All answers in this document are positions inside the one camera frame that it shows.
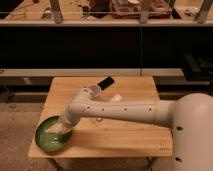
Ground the long wooden shelf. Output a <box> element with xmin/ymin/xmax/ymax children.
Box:
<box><xmin>0</xmin><ymin>0</ymin><xmax>213</xmax><ymax>27</ymax></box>

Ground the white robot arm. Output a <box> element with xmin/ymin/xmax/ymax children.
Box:
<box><xmin>54</xmin><ymin>88</ymin><xmax>213</xmax><ymax>171</ymax></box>

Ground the green ceramic bowl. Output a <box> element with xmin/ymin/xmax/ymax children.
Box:
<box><xmin>35</xmin><ymin>116</ymin><xmax>72</xmax><ymax>153</ymax></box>

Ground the black remote control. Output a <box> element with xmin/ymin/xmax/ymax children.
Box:
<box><xmin>98</xmin><ymin>77</ymin><xmax>114</xmax><ymax>90</ymax></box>

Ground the white rectangular sponge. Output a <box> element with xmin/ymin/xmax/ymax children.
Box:
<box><xmin>46</xmin><ymin>125</ymin><xmax>61</xmax><ymax>134</ymax></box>

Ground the wooden table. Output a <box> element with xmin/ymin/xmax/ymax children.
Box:
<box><xmin>28</xmin><ymin>76</ymin><xmax>172</xmax><ymax>161</ymax></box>

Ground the white plastic cup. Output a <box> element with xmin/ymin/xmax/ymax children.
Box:
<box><xmin>87</xmin><ymin>84</ymin><xmax>101</xmax><ymax>97</ymax></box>

